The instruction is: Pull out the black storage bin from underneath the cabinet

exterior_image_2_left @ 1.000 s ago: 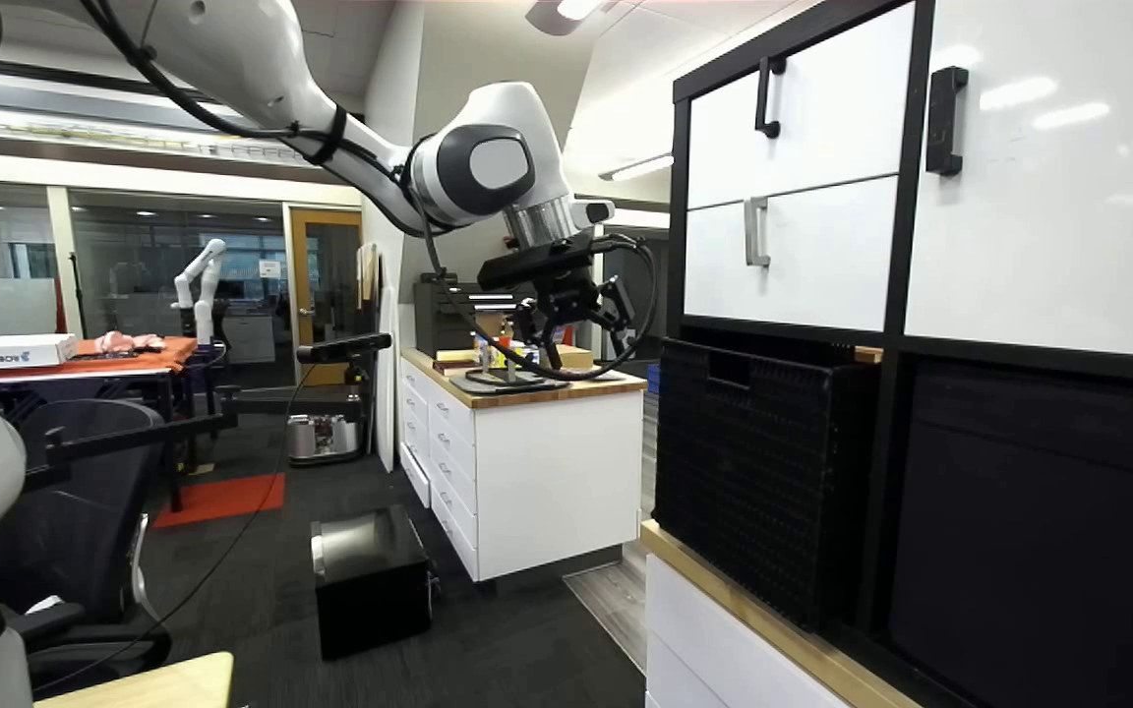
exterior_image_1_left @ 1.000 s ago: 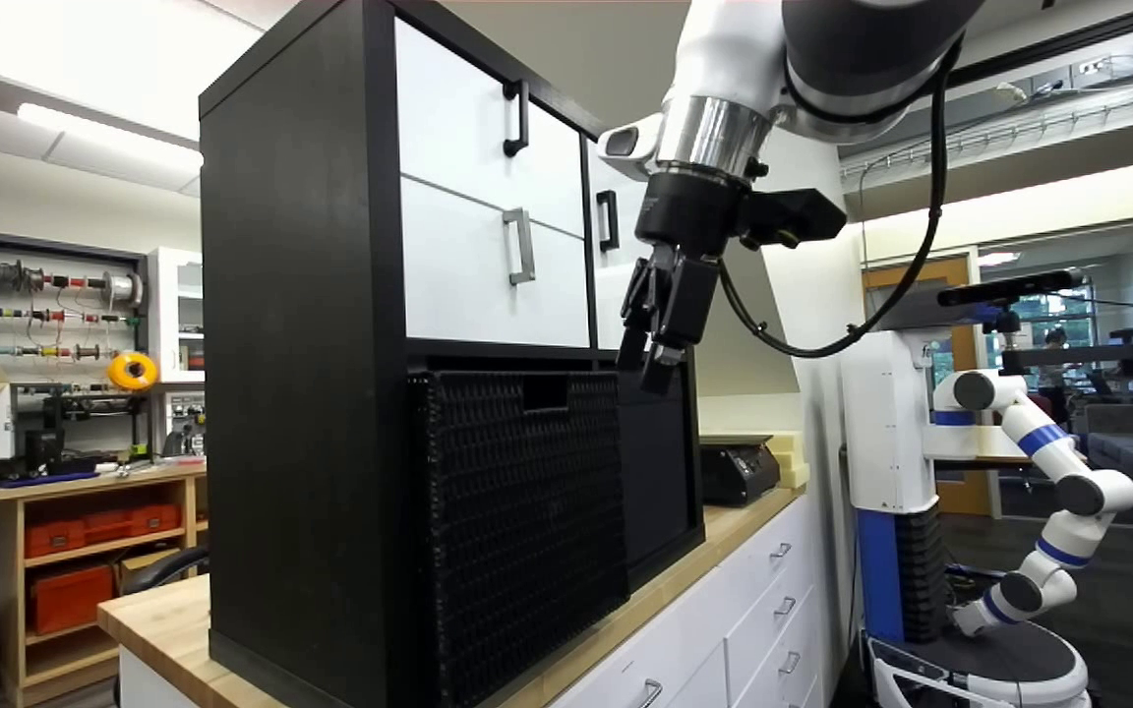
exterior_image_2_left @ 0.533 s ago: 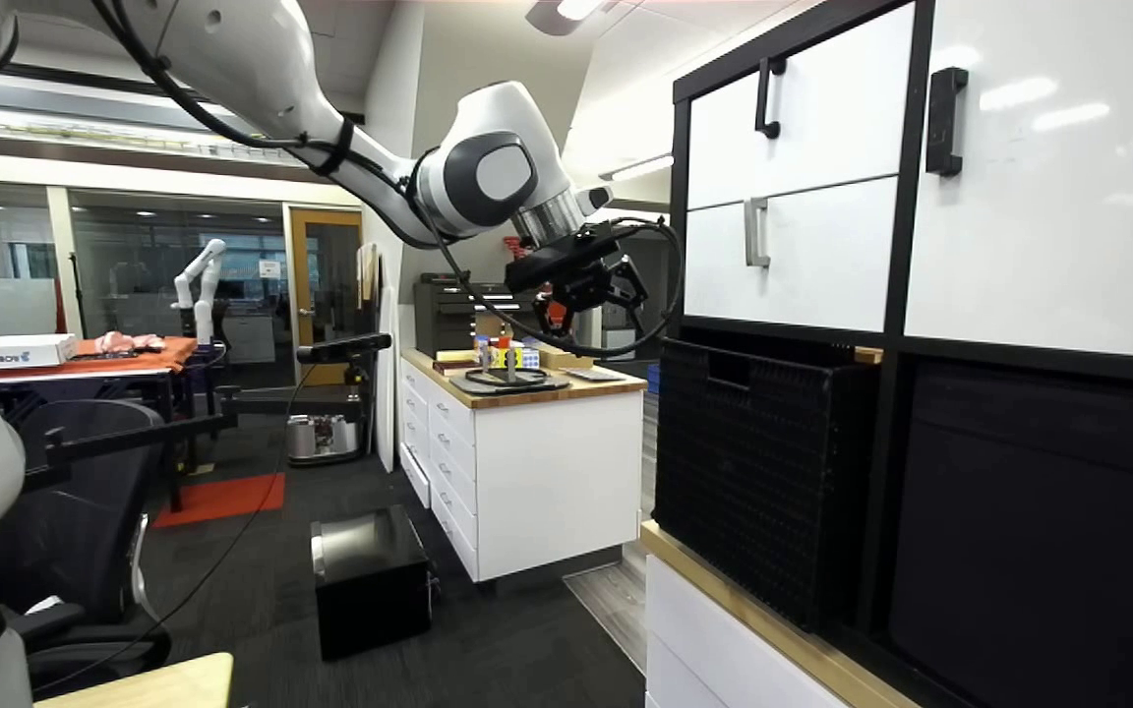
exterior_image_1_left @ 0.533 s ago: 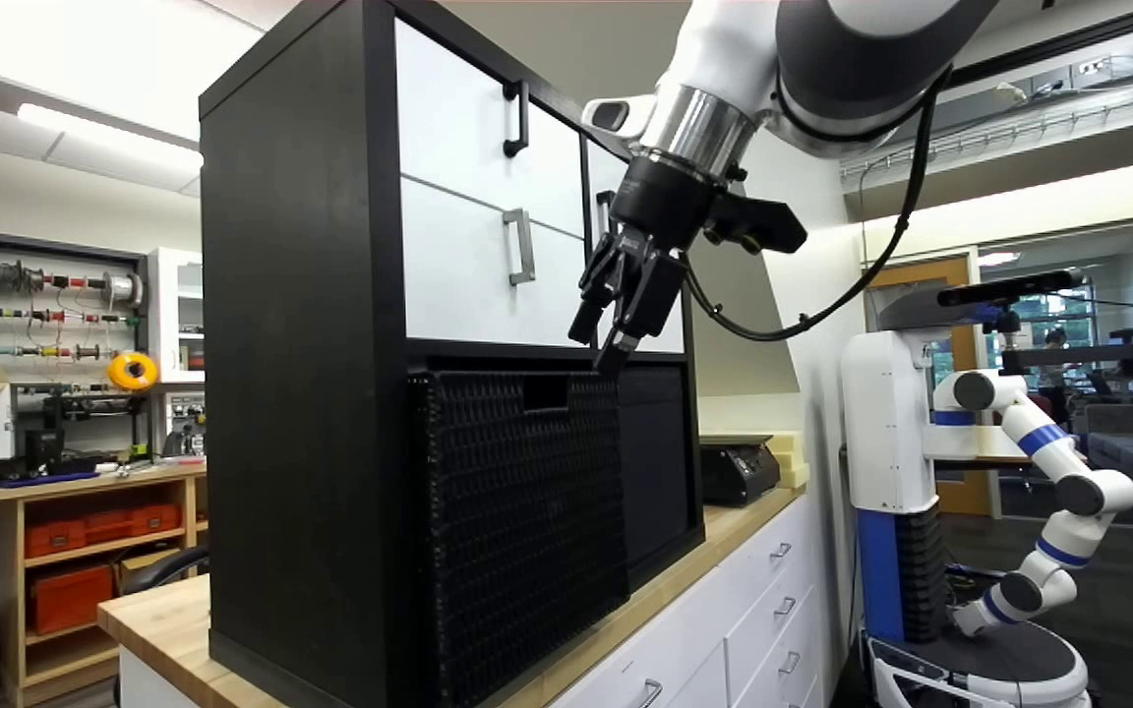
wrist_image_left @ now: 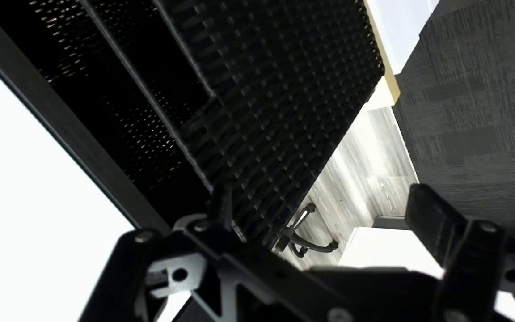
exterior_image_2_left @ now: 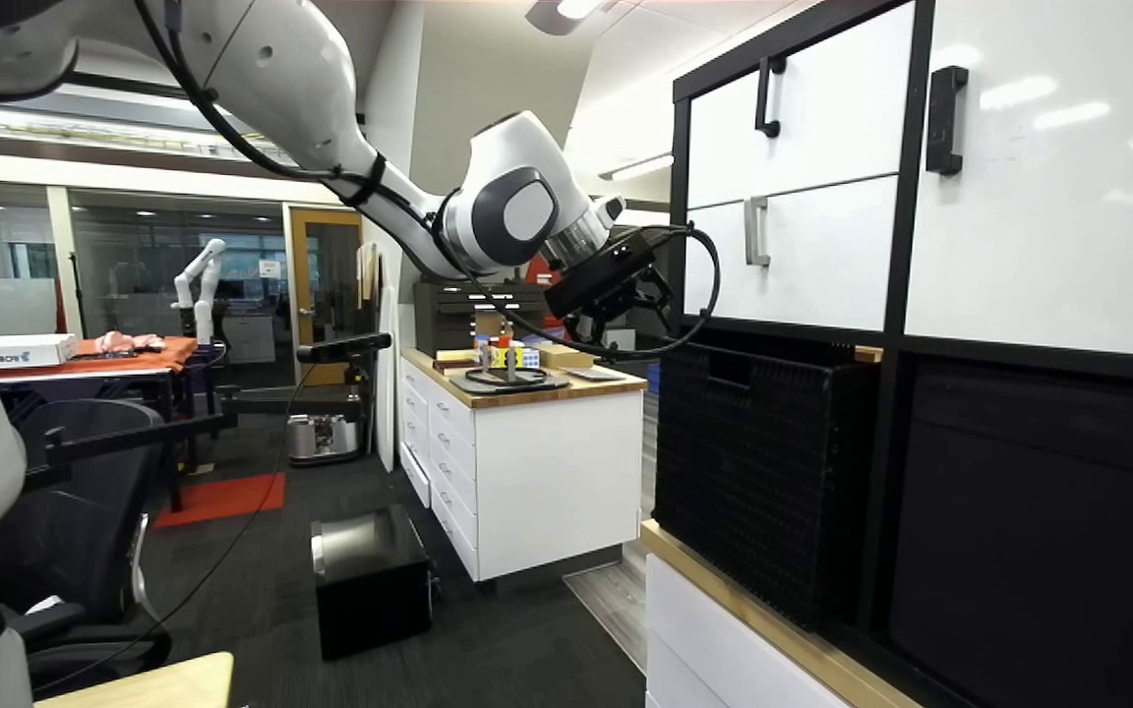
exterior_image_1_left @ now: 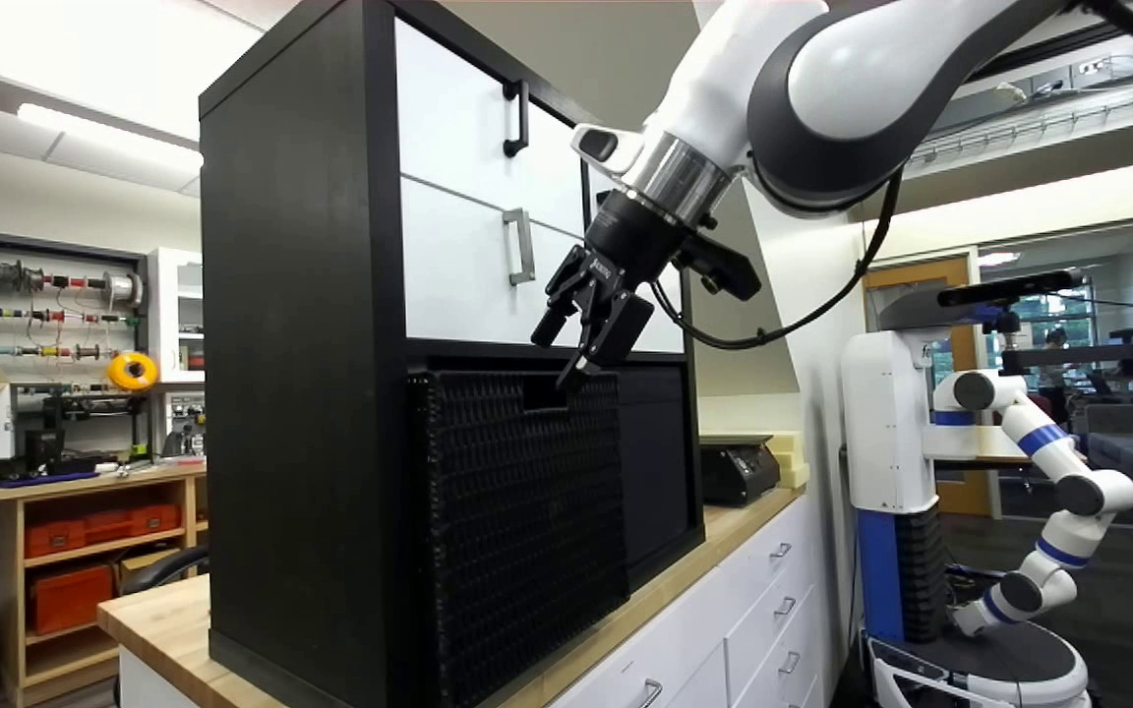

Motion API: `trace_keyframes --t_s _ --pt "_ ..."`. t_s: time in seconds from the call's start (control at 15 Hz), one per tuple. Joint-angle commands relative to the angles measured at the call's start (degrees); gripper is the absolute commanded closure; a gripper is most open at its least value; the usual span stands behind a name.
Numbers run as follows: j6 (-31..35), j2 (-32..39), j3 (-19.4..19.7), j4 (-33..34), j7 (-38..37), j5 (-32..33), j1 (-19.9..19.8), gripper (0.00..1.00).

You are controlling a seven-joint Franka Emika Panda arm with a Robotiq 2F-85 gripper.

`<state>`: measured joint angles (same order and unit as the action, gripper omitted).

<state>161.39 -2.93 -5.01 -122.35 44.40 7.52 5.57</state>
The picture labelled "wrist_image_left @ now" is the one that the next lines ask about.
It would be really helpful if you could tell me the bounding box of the white furniture panel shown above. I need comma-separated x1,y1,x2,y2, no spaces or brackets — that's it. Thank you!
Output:
337,225,445,282

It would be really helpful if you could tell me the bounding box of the white drawer cabinet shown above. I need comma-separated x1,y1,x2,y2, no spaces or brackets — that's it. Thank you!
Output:
0,0,443,322

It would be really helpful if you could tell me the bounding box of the black bent cable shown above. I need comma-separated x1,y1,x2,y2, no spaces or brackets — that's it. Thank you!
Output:
275,200,339,259

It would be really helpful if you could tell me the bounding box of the black mesh storage bin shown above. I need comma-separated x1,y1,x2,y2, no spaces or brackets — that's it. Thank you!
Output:
0,0,386,252

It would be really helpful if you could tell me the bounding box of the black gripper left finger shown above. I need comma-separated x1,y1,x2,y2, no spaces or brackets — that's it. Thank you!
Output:
76,180,353,322

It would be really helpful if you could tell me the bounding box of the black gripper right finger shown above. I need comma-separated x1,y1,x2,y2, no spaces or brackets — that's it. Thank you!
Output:
402,182,507,322

